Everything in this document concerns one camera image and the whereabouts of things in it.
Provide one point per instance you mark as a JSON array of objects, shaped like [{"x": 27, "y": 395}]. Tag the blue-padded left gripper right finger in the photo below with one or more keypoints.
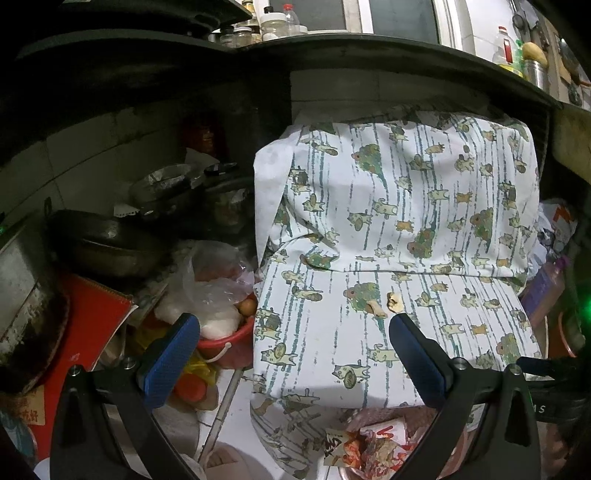
[{"x": 506, "y": 443}]

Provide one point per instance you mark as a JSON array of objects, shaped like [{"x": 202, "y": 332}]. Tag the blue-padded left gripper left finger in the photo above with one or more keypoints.
[{"x": 83, "y": 443}]

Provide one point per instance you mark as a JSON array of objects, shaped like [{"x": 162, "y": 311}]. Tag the red white wrapper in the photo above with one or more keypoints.
[{"x": 375, "y": 451}]

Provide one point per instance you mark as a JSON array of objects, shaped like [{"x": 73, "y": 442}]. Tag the pink plastic trash basket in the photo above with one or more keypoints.
[{"x": 416, "y": 422}]

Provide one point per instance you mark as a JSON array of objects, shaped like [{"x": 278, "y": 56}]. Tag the purple plastic bottle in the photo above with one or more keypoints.
[{"x": 544, "y": 290}]

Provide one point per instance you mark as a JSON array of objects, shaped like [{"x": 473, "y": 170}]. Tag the red cardboard box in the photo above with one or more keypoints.
[{"x": 95, "y": 313}]

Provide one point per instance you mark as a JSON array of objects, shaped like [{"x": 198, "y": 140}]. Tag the pink slipper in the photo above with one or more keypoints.
[{"x": 226, "y": 463}]

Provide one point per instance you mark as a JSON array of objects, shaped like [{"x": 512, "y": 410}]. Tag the red plastic bucket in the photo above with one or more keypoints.
[{"x": 235, "y": 351}]

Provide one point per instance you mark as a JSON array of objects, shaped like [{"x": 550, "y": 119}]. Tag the clear plastic bag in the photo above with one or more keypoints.
[{"x": 208, "y": 284}]

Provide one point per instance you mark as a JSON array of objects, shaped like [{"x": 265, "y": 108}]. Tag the cartoon cat print tablecloth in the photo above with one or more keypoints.
[{"x": 434, "y": 214}]

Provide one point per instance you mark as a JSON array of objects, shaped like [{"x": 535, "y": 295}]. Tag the steel utensil cup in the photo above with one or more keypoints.
[{"x": 536, "y": 74}]

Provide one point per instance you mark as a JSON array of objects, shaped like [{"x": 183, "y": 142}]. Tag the yellow-label oil bottle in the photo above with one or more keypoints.
[{"x": 505, "y": 52}]

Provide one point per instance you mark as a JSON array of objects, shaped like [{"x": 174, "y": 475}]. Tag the white-lid jar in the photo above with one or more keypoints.
[{"x": 273, "y": 25}]

